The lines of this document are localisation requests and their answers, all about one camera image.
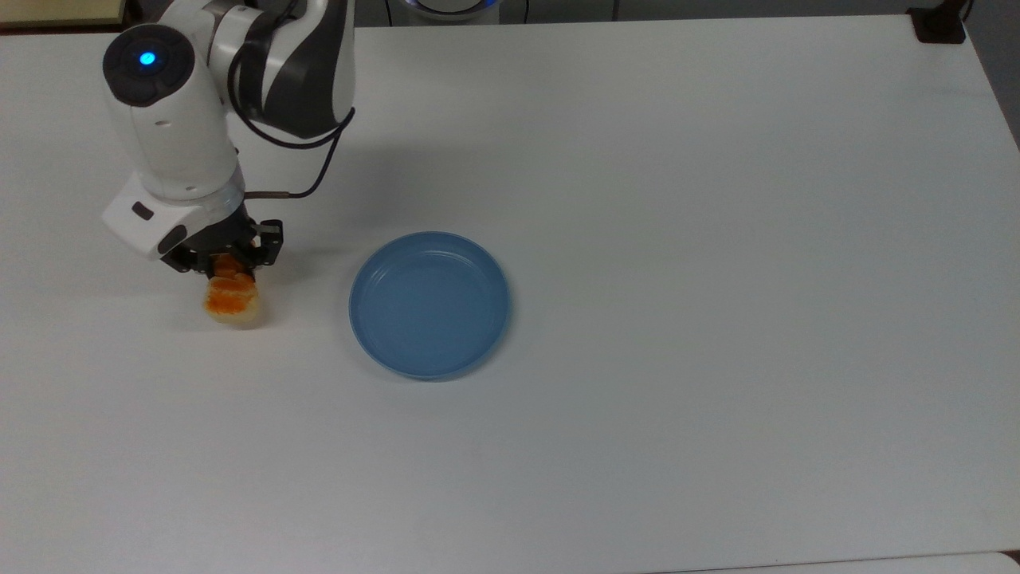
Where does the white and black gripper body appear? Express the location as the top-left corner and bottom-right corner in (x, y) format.
(101, 172), (257, 261)

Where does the blue round plate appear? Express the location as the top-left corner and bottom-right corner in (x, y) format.
(348, 230), (512, 382)

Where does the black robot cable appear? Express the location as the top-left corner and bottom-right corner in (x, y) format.
(228, 44), (357, 201)

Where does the wooden board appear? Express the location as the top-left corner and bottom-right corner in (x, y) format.
(0, 0), (130, 31)

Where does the orange glazed bread roll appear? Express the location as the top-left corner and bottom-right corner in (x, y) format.
(205, 254), (262, 330)

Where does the robot base ring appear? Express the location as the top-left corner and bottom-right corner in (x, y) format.
(386, 0), (504, 22)

